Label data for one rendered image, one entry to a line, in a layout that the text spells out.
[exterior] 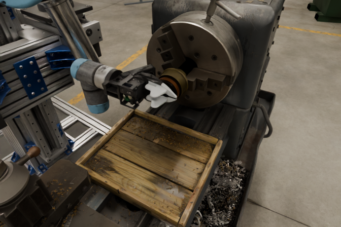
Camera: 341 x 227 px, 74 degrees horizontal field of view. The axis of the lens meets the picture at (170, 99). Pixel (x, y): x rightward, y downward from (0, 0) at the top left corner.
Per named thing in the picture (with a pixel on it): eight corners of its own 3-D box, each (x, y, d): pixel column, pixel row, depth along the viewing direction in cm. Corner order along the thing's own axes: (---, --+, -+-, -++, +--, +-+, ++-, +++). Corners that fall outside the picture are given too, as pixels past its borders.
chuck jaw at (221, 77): (198, 61, 75) (234, 70, 70) (197, 74, 78) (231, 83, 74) (184, 76, 67) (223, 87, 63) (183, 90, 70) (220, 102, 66)
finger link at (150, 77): (160, 95, 64) (135, 86, 67) (163, 91, 65) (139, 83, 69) (160, 80, 61) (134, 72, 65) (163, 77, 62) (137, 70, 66)
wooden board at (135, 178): (133, 114, 90) (132, 107, 87) (221, 148, 76) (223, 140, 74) (75, 173, 69) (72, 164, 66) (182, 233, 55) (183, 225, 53)
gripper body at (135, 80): (136, 111, 64) (104, 99, 69) (153, 95, 70) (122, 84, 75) (134, 89, 59) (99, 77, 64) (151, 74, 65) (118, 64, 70)
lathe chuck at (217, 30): (151, 71, 96) (169, -3, 74) (218, 108, 89) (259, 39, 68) (139, 82, 89) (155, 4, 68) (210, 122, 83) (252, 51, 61)
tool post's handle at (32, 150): (37, 149, 43) (33, 142, 42) (44, 153, 42) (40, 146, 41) (15, 166, 40) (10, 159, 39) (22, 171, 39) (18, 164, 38)
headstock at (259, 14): (197, 37, 150) (202, -30, 126) (272, 52, 133) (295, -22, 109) (148, 81, 109) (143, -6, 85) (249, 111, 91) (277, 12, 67)
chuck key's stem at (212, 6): (208, 32, 70) (223, -6, 62) (203, 33, 69) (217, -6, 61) (203, 28, 71) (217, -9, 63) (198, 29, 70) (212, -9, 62)
